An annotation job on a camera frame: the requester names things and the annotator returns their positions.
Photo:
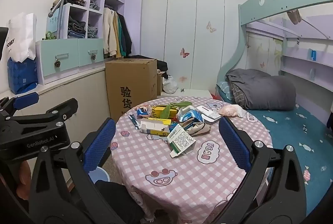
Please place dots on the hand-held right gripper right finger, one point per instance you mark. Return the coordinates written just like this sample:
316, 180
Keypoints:
234, 143

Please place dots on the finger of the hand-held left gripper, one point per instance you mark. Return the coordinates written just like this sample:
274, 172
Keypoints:
26, 99
52, 112

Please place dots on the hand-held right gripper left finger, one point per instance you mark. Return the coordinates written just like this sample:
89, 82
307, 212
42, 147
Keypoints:
100, 143

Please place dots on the blue waste bin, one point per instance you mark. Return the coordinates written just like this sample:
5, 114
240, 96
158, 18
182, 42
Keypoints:
100, 174

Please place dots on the pink plastic bag bundle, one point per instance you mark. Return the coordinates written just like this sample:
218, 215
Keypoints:
230, 110

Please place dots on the beige stocking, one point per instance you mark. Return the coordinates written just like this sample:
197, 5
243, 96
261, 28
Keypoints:
200, 127

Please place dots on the white box red stripe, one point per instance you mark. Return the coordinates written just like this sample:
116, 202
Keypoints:
208, 112

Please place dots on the blue white carton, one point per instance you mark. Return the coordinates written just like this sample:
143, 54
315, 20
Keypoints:
188, 116

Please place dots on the person's left hand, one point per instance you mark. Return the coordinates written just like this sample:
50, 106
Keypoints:
23, 177

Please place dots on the white sideboard cabinet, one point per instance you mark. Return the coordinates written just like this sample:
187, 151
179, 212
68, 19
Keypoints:
78, 88

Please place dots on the blue toothbrush pack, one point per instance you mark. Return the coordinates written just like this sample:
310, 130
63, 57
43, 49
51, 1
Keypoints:
134, 121

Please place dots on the pine cone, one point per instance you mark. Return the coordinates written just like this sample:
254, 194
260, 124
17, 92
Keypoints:
57, 63
93, 57

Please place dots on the plaid blanket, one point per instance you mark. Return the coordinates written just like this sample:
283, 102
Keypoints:
238, 95

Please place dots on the red cloth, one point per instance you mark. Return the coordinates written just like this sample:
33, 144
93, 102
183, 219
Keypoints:
215, 96

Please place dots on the blue snack packet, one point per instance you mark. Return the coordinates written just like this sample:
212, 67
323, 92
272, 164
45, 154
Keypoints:
142, 112

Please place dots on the green white medicine box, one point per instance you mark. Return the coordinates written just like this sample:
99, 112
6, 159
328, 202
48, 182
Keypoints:
180, 140

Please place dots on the blue candy print bedsheet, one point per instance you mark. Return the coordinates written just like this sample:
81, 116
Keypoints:
286, 130

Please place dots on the blue checked pillow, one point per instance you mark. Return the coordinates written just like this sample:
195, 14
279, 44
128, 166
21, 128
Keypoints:
223, 89

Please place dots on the yellow white open box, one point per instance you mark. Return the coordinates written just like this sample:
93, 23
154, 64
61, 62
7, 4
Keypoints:
153, 126

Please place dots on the teal drawer unit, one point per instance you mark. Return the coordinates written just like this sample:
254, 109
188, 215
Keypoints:
65, 57

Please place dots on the white step platform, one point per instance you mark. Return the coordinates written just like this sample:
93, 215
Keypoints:
197, 93

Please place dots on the white paper bag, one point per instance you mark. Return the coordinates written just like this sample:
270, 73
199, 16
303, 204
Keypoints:
20, 36

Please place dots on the grey duvet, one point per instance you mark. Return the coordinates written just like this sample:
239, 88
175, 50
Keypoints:
270, 91

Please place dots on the long yellow box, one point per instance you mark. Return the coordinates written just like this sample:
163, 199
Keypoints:
157, 112

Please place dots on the pink checked tablecloth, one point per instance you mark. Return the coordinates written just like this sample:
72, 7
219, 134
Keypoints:
182, 187

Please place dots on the tall cardboard box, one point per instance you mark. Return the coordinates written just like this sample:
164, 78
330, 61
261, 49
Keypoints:
130, 78

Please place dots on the green plant leaves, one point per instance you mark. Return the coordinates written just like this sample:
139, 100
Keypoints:
166, 109

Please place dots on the teal printed board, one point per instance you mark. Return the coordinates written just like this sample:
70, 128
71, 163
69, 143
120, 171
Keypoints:
53, 23

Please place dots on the faded pink butterfly sticker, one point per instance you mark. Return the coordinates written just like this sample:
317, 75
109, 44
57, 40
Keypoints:
183, 79

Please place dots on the white plastic bag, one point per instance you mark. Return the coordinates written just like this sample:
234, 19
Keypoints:
170, 86

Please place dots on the dark folded jeans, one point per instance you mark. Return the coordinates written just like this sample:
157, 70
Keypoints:
76, 28

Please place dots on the grey folded clothes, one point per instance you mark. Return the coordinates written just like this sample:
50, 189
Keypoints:
93, 31
95, 5

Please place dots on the yellow hanging garment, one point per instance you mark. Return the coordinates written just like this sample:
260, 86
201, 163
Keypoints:
118, 41

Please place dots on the cream hanging jacket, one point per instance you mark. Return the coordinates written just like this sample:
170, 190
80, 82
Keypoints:
109, 33

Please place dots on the dark clothes heap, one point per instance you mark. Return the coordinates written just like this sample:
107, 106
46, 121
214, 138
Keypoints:
161, 66

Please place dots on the green hanging garment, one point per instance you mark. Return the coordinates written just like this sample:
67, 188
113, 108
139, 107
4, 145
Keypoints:
122, 39

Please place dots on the black hanging coat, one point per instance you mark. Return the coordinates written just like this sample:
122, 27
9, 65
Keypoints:
128, 33

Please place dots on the pale panelled wardrobe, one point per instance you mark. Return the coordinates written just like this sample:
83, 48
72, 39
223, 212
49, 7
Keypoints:
197, 31

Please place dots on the small blue box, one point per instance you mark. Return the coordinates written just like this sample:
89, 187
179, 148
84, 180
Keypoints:
312, 54

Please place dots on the pale butterfly sticker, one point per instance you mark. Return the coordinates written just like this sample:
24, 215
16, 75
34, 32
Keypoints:
211, 26

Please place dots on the brown hanging cloth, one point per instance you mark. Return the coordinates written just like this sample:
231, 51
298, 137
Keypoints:
294, 17

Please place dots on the lilac wall shelf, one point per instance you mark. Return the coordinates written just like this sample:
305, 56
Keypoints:
307, 62

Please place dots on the teal bunk bed frame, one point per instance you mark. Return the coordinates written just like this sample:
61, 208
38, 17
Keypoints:
249, 15

